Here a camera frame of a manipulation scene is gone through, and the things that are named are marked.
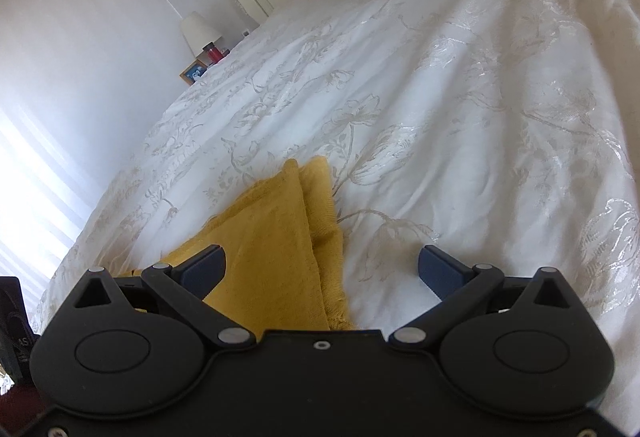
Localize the white shade table lamp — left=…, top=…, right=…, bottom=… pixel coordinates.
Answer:
left=180, top=12, right=223, bottom=58

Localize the wooden picture frame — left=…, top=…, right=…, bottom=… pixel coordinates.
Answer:
left=179, top=59, right=209, bottom=86

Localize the yellow knit sweater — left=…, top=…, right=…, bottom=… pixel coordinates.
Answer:
left=117, top=156, right=359, bottom=333

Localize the white sheer curtain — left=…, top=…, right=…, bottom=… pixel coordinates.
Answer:
left=0, top=107, right=116, bottom=279

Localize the white floral bedspread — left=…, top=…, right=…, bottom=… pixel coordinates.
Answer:
left=30, top=0, right=640, bottom=418

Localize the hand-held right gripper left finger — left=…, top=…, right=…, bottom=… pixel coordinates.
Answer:
left=72, top=244, right=254, bottom=349

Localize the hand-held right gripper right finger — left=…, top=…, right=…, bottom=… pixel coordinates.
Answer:
left=389, top=244, right=576, bottom=350

